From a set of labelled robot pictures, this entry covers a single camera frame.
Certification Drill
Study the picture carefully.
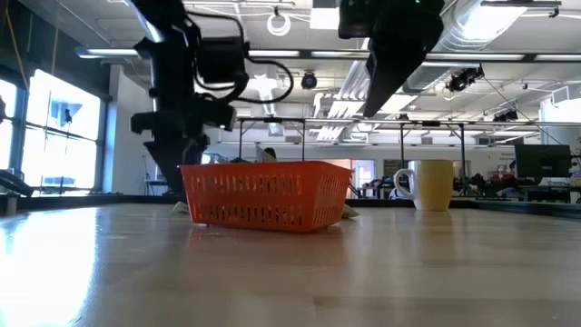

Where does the white coiled cable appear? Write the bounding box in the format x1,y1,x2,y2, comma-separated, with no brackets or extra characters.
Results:
266,12,292,38

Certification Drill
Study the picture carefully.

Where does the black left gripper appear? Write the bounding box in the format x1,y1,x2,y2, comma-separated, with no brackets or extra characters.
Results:
130,102,237,192

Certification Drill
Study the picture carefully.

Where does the silver ventilation duct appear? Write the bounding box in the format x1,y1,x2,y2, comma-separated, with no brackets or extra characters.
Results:
401,0,530,94

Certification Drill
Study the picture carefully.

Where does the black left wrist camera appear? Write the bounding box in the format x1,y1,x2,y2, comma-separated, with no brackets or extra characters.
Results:
194,35,251,87

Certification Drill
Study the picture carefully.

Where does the black computer monitor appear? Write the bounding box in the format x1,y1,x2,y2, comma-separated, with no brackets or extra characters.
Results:
514,144,573,179

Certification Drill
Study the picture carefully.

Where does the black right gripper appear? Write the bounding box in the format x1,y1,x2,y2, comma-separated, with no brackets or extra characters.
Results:
363,0,446,118

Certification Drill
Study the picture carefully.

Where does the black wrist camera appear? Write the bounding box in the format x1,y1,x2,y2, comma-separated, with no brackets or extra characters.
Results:
194,35,251,87
338,0,379,40

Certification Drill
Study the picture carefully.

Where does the black beam with light strips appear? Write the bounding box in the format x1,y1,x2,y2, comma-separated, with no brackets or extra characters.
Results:
74,45,581,64

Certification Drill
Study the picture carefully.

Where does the large bright window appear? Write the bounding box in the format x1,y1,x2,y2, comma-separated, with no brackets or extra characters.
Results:
0,68,103,194

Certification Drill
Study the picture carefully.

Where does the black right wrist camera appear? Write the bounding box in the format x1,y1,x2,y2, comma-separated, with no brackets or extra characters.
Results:
338,0,379,40

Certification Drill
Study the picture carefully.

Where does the black hanging camera cluster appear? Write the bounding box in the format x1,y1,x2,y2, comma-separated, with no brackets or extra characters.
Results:
445,65,486,94

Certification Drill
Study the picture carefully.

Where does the orange slotted plastic basket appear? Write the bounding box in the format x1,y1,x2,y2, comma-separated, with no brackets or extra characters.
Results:
178,160,354,234

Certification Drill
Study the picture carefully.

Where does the yellow mug with white handle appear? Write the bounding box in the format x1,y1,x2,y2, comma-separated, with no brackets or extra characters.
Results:
392,159,455,213

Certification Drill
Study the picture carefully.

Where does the black workstation frame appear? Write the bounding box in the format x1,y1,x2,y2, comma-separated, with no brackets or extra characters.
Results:
399,120,467,197
235,116,307,164

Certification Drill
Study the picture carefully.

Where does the hanging black spotlight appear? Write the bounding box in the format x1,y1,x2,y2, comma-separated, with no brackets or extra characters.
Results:
300,71,319,91

